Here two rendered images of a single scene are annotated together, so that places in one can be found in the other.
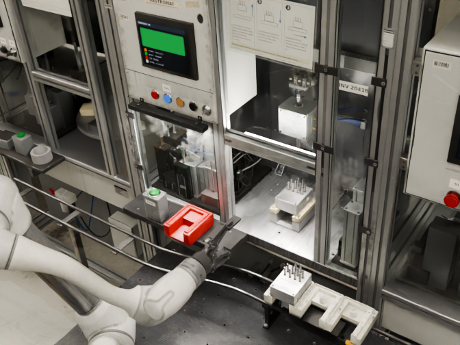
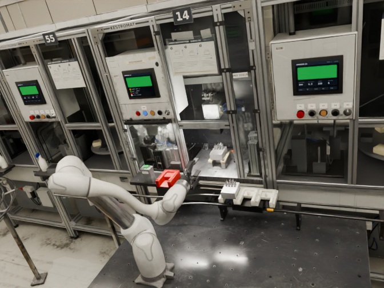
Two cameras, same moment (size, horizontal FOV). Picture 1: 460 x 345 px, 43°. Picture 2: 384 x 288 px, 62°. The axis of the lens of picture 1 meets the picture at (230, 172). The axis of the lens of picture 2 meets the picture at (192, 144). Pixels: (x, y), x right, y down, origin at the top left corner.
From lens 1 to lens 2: 0.50 m
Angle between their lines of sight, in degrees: 13
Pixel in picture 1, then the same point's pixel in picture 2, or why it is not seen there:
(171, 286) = (175, 191)
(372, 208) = (262, 136)
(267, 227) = (209, 171)
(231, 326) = (204, 224)
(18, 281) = (70, 255)
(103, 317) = (138, 227)
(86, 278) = (129, 196)
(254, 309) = (213, 214)
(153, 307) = (168, 203)
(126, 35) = (118, 86)
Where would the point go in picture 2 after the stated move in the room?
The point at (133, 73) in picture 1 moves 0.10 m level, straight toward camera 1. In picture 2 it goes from (124, 105) to (127, 108)
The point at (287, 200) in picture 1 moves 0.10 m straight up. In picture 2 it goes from (216, 153) to (214, 141)
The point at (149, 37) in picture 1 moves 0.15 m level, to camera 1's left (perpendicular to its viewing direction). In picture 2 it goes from (131, 82) to (109, 87)
